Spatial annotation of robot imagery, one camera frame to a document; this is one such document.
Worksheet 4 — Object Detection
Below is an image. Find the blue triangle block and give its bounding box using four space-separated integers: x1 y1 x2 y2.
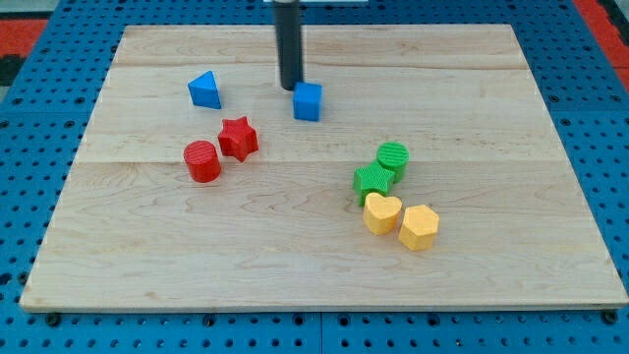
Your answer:
188 71 222 109

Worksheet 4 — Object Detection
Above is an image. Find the green star block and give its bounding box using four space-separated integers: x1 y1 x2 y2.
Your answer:
353 160 395 207

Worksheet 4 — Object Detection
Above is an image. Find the wooden board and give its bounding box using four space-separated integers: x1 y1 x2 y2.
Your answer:
21 25 628 314

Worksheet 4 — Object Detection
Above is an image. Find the yellow heart block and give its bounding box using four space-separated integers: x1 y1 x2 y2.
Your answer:
363 193 403 235

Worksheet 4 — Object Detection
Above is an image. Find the blue cube block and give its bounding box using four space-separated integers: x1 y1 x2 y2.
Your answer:
293 82 322 122

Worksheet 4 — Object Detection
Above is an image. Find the green cylinder block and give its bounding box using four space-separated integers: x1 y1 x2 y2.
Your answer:
376 142 410 184

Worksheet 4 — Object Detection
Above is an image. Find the red star block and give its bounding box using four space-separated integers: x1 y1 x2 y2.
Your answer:
217 116 258 162

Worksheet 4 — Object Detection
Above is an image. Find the red cylinder block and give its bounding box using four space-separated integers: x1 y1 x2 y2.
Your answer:
184 141 222 183

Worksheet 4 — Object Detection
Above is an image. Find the yellow hexagon block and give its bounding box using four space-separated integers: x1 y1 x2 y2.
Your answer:
398 205 439 251

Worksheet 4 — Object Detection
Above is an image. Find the black cylindrical pointer tool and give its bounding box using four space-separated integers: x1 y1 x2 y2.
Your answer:
272 0 304 90

